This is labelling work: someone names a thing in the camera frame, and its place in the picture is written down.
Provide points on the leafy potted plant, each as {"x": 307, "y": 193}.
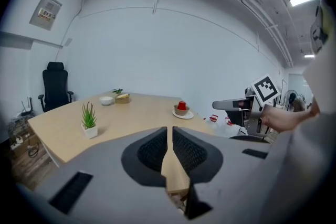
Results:
{"x": 117, "y": 91}

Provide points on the person's right forearm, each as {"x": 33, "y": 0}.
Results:
{"x": 296, "y": 119}

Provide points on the standing fan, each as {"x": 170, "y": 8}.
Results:
{"x": 291, "y": 98}

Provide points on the person's right hand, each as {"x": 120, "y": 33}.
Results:
{"x": 271, "y": 118}

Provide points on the red paper cup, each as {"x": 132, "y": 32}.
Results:
{"x": 181, "y": 105}

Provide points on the bread slice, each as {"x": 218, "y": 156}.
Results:
{"x": 123, "y": 96}

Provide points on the white plate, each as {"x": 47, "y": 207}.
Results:
{"x": 189, "y": 116}

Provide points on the black office chair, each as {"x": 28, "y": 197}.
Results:
{"x": 55, "y": 84}

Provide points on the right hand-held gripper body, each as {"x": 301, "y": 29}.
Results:
{"x": 265, "y": 90}

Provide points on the small white dish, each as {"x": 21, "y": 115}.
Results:
{"x": 106, "y": 100}

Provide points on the brown bowl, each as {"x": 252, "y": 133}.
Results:
{"x": 181, "y": 112}

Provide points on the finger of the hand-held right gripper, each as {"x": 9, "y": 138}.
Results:
{"x": 225, "y": 105}

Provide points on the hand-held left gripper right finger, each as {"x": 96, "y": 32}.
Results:
{"x": 191, "y": 149}

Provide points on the sandwich in wooden tray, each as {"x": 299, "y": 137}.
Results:
{"x": 122, "y": 100}

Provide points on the grey electrical panel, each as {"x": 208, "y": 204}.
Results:
{"x": 45, "y": 11}

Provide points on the clear water jug red cap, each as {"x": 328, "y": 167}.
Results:
{"x": 229, "y": 123}
{"x": 214, "y": 119}

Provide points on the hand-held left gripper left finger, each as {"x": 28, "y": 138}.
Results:
{"x": 147, "y": 149}

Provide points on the spiky potted plant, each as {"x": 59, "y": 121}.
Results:
{"x": 88, "y": 123}

